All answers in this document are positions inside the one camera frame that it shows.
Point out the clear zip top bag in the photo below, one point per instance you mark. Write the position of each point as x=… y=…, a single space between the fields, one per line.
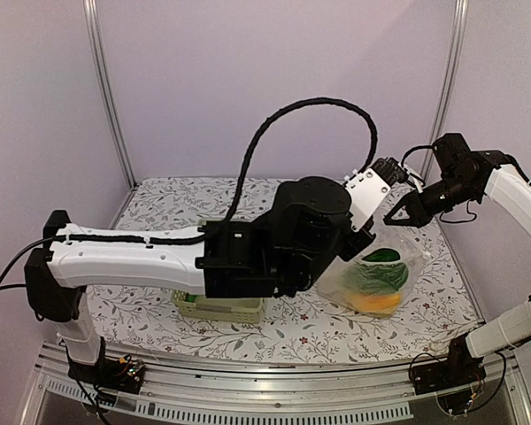
x=402 y=240

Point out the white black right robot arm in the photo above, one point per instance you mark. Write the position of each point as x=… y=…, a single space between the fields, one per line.
x=468 y=176

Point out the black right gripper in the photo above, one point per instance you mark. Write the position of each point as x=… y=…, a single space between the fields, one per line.
x=419 y=215

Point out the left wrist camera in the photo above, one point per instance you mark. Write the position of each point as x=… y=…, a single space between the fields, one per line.
x=368 y=189

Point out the right aluminium frame post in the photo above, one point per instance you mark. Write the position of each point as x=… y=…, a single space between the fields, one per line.
x=457 y=36

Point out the aluminium frame post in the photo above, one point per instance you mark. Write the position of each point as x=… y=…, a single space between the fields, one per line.
x=103 y=79
x=457 y=36

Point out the left aluminium frame post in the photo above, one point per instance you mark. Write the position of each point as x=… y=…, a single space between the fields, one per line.
x=103 y=79

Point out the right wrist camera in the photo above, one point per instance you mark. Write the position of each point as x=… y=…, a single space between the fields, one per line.
x=414 y=179

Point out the pale green plastic basket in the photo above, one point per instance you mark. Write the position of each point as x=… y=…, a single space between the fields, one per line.
x=221 y=310

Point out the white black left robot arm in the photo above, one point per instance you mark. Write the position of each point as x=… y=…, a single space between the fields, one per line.
x=69 y=258

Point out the floral patterned table mat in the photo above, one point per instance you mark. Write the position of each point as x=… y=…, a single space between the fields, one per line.
x=303 y=329

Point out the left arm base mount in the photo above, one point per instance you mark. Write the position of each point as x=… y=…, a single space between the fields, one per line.
x=124 y=374

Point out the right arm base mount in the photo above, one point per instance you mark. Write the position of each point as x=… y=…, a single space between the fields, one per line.
x=459 y=368

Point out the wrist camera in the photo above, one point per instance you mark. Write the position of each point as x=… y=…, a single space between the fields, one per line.
x=368 y=189
x=414 y=179

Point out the aluminium front rail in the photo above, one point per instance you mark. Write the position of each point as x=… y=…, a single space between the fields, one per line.
x=182 y=389

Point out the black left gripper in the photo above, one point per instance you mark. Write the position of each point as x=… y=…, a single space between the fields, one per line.
x=365 y=236

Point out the white green bok choy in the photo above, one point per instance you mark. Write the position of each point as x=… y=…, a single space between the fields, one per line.
x=379 y=272

